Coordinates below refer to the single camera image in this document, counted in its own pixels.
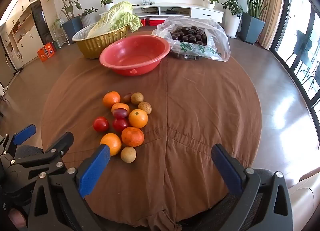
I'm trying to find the large-leaf potted plant dark pot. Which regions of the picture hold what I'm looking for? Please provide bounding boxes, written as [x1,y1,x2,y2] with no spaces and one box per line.
[228,0,287,45]

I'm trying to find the beige sofa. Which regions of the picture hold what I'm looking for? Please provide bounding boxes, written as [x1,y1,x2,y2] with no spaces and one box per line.
[285,166,320,231]

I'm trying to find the red storage box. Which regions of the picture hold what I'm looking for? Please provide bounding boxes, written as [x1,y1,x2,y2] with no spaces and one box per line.
[140,17,167,27]

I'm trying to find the brown longan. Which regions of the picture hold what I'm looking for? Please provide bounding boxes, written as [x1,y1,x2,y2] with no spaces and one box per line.
[138,101,152,115]
[120,146,137,163]
[131,92,144,105]

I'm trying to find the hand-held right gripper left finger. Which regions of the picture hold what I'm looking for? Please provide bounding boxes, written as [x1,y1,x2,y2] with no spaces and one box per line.
[27,143,111,231]

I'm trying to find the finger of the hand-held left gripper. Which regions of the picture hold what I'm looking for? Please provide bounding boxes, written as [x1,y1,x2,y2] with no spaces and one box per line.
[0,124,36,158]
[10,132,75,181]

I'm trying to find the white wall cabinets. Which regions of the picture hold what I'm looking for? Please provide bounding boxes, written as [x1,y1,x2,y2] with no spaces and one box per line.
[0,0,44,72]

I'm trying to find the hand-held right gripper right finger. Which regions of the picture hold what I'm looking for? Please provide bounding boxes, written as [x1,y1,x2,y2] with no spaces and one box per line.
[211,143,293,231]

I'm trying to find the clear plastic bag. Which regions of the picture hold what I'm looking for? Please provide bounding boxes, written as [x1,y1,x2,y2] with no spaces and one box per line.
[152,16,230,62]

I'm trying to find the bushy potted plant white pot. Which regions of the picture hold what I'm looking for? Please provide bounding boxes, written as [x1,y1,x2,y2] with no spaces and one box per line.
[220,0,243,38]

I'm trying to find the orange cardboard box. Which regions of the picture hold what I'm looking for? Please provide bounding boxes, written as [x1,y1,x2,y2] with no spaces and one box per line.
[37,42,56,61]

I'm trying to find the napa cabbage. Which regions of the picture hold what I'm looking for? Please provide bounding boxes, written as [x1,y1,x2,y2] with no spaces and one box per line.
[86,1,143,39]

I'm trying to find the white wire rack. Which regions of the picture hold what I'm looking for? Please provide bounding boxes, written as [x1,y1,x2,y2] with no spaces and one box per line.
[51,17,70,49]

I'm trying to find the orange mandarin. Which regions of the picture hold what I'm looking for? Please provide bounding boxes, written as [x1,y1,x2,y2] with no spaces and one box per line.
[128,109,148,129]
[121,127,145,147]
[103,91,121,108]
[100,133,122,156]
[111,103,130,115]

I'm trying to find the black outdoor chair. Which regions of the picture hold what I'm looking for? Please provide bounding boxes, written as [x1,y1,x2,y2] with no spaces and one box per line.
[294,30,313,60]

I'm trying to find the grey mesh office chair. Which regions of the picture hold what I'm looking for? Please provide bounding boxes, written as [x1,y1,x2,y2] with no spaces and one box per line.
[15,145,277,231]

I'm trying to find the white television cabinet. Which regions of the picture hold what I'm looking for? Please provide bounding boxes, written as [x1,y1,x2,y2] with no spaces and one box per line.
[99,2,224,26]

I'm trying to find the gold foil tray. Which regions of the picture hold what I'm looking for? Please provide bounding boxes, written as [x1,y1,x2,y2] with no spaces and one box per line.
[72,24,130,59]

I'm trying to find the red plastic basin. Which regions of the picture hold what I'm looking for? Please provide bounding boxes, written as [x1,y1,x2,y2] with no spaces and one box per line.
[99,35,171,76]

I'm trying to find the person's left hand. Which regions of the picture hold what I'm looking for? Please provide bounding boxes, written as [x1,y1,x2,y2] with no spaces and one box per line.
[9,208,27,229]

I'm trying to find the beige curtain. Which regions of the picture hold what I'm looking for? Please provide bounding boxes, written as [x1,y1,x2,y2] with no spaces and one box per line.
[257,0,285,51]

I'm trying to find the pile of dark chestnuts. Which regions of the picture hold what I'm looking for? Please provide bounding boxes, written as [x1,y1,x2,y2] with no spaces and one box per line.
[170,27,208,46]

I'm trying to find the red cherry tomato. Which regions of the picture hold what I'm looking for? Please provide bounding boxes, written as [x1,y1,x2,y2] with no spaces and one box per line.
[112,117,129,133]
[93,116,110,132]

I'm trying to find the tall potted plant dark pot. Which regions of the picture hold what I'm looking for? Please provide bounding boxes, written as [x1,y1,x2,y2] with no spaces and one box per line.
[47,0,84,44]

